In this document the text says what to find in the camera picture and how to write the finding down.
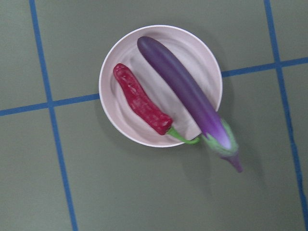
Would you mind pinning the pink plate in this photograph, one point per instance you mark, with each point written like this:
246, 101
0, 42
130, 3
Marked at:
194, 55

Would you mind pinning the red chili pepper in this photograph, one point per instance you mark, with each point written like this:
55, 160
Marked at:
144, 107

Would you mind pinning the purple eggplant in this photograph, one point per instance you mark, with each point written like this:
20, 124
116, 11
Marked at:
216, 131

